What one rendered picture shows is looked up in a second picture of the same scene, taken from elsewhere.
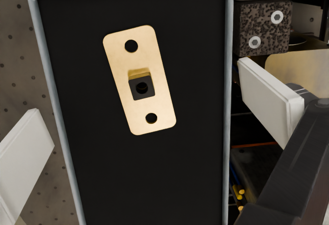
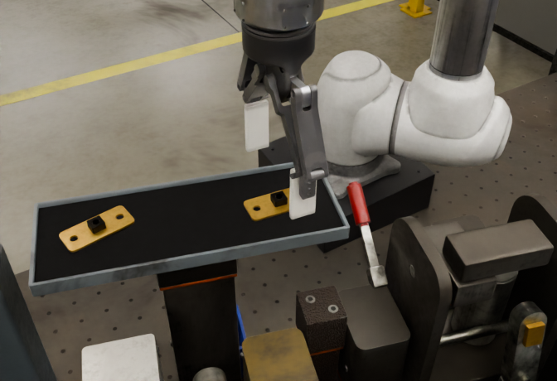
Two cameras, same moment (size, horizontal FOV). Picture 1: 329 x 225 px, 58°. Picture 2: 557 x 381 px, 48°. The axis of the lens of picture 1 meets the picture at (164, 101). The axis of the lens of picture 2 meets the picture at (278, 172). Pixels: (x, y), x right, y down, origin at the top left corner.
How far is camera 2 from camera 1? 0.68 m
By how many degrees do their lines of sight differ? 61
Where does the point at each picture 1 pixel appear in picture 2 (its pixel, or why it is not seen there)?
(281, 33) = (322, 315)
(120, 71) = (284, 192)
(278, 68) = (289, 340)
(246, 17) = (326, 290)
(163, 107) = (265, 212)
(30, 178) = (251, 124)
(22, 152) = (262, 124)
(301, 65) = (296, 357)
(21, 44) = not seen: hidden behind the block
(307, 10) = not seen: outside the picture
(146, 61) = not seen: hidden behind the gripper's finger
